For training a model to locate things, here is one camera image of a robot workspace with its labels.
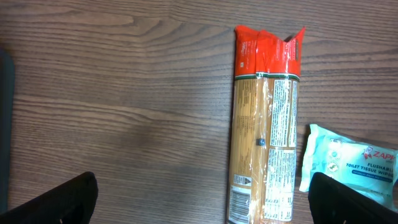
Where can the orange cracker package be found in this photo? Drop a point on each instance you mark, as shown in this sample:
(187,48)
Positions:
(263,155)

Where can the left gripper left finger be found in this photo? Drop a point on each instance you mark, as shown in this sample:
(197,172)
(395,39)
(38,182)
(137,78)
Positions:
(72,202)

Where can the grey plastic shopping basket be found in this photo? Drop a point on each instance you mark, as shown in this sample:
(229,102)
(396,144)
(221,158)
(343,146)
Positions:
(7,93)

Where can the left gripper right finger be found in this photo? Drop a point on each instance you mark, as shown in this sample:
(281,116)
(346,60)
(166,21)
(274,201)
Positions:
(331,202)

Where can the teal tissue pack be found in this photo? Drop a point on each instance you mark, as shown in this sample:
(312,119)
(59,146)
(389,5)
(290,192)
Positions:
(368,169)

